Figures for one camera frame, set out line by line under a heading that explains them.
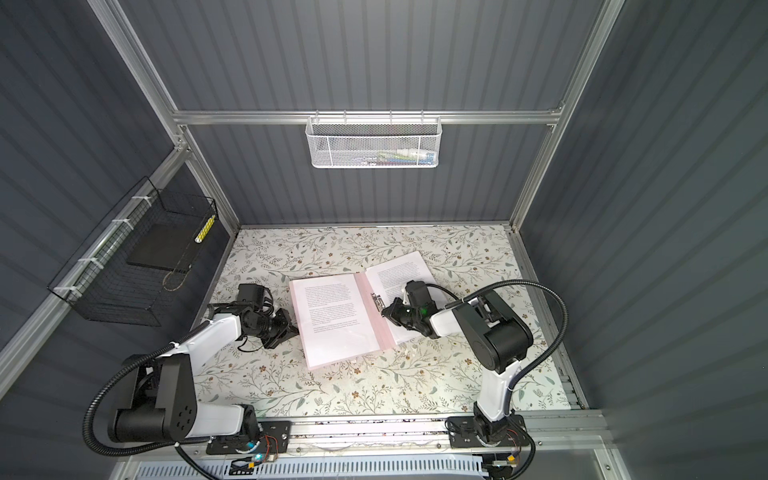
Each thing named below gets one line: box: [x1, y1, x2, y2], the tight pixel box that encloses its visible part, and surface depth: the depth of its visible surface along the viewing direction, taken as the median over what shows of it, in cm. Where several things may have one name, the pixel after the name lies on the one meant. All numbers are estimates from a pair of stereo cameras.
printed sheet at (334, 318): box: [292, 273, 381, 367], surface depth 93 cm
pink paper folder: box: [289, 251, 446, 371], surface depth 95 cm
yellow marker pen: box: [194, 214, 216, 243], surface depth 83 cm
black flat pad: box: [127, 223, 197, 273], surface depth 77 cm
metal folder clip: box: [370, 292, 386, 312], surface depth 101 cm
